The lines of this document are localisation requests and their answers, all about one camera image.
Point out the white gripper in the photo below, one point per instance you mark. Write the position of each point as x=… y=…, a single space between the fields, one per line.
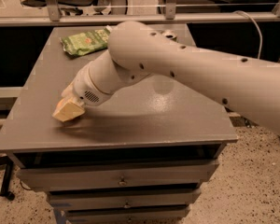
x=83 y=89

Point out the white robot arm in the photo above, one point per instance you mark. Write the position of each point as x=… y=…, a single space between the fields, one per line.
x=247 y=86

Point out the green jalapeno chip bag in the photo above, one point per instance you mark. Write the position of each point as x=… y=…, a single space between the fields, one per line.
x=87 y=42

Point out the top grey drawer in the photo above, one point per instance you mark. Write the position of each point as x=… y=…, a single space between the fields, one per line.
x=118 y=175

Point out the grey drawer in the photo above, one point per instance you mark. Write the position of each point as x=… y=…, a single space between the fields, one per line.
x=124 y=199
x=118 y=175
x=131 y=214

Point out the black caster leg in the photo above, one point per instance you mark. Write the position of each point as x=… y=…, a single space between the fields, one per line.
x=4 y=191

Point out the grey drawer cabinet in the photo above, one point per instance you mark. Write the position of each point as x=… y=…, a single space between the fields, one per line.
x=154 y=120

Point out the middle grey drawer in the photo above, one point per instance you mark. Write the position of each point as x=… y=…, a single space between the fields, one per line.
x=124 y=199

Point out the bottom grey drawer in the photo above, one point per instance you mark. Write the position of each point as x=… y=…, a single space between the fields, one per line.
x=131 y=214

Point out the metal railing frame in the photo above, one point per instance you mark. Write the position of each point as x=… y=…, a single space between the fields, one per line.
x=13 y=13

